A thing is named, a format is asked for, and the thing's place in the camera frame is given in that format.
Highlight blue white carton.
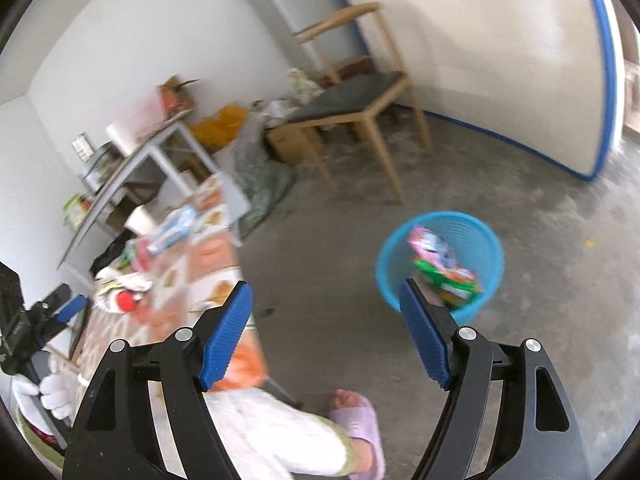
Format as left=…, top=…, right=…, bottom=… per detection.
left=150, top=205, right=197, bottom=256

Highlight white paper towel roll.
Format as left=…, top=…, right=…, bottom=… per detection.
left=105, top=121, right=138, bottom=156

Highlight brown cardboard sheet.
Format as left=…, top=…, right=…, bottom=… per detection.
left=107, top=180, right=161, bottom=231

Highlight white bag with green print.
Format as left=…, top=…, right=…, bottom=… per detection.
left=289, top=67, right=323, bottom=101

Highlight wooden frame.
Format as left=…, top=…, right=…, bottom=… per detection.
left=620, top=60, right=640, bottom=133

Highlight white plastic bag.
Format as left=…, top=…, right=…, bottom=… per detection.
left=255, top=100, right=293, bottom=121

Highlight closed cardboard box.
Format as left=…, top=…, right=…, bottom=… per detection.
left=265, top=125, right=323, bottom=166

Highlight clear plastic sheet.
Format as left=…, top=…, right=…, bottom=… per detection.
left=232, top=115, right=301, bottom=238

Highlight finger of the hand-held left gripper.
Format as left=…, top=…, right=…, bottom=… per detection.
left=40, top=293, right=91, bottom=342
left=31, top=282, right=72, bottom=319

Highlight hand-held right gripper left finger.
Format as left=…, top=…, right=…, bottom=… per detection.
left=62, top=280, right=255, bottom=480

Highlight white side table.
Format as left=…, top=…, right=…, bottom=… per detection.
left=57, top=110, right=251, bottom=271

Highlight white paper cup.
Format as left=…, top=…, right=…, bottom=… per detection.
left=124, top=205, right=156, bottom=236

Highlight olive green stool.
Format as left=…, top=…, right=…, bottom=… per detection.
left=17, top=400, right=68, bottom=461

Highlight wooden chair with black seat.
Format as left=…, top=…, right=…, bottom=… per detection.
left=292, top=2, right=433, bottom=206

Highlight metal cooking pot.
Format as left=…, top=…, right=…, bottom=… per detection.
left=82, top=142, right=118, bottom=191

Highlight purple slipper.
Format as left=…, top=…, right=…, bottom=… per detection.
left=327, top=395, right=387, bottom=480

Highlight steel cylinder holder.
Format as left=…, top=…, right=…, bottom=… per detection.
left=72, top=132, right=96, bottom=161

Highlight black plastic bag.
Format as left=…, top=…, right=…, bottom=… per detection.
left=92, top=235, right=131, bottom=273

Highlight person's foot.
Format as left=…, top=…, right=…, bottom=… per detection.
left=330, top=389, right=386, bottom=478

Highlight blue plastic wastebasket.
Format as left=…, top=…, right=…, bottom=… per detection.
left=375, top=211, right=505, bottom=325

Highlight white mattress with blue edge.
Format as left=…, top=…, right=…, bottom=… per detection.
left=327, top=0, right=618, bottom=181

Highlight person's left hand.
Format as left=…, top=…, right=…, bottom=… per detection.
left=12, top=371, right=82, bottom=421

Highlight white fleece pants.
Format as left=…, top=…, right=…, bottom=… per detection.
left=202, top=390, right=356, bottom=480

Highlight pink snack bag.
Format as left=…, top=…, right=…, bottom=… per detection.
left=406, top=225, right=458, bottom=273

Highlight green food packet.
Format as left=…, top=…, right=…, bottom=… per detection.
left=62, top=194, right=88, bottom=228

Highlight pink plastic bag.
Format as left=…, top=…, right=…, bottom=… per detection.
left=132, top=95, right=168, bottom=126

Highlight dark brown wooden stool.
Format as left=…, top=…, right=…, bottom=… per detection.
left=325, top=57, right=373, bottom=86

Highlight green snack bag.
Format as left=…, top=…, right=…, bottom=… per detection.
left=412, top=257, right=483, bottom=311

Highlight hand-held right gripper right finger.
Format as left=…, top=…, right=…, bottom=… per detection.
left=398, top=277, right=593, bottom=480

